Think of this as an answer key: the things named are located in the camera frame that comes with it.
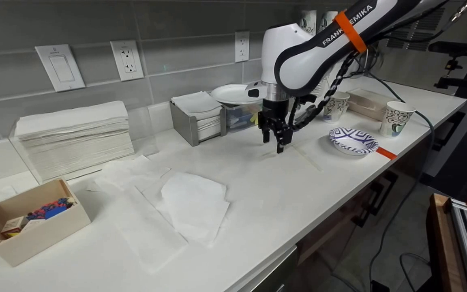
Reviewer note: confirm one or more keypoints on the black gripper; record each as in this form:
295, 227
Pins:
276, 118

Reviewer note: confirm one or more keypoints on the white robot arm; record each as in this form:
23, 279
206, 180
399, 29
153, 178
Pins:
295, 63

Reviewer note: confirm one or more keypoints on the patterned paper cup at edge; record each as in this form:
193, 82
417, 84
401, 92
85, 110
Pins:
396, 118

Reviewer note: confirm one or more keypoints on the clear plastic container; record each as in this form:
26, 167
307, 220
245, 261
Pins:
240, 116

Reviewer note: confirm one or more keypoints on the white paper plate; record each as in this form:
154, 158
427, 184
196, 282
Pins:
234, 95

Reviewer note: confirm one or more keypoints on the blue patterned bowl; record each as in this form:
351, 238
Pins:
352, 142

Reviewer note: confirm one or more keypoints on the grey napkin holder with napkins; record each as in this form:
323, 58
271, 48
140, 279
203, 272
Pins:
196, 118

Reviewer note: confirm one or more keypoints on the brown flat box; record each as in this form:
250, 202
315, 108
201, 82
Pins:
368, 103

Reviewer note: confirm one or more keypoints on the white power outlet right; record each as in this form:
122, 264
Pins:
242, 47

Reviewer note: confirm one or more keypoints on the white power outlet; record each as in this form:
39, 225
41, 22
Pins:
242, 47
127, 60

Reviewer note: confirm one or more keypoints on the orange tape strip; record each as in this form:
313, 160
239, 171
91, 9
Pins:
391, 157

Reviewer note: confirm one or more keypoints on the tall stack of paper cups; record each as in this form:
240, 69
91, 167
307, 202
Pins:
308, 22

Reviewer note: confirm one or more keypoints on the loose white napkins pile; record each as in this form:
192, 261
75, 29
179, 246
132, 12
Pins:
159, 212

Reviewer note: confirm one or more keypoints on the white power outlet left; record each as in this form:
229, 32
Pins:
127, 60

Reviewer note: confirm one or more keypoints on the stack of white paper towels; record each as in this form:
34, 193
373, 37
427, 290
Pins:
73, 141

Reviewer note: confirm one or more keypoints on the cardboard box with items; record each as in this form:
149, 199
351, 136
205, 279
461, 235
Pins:
36, 220

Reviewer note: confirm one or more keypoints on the patterned paper cup near wall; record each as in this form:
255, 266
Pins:
338, 107

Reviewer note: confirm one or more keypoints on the white light switch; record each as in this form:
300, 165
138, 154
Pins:
60, 68

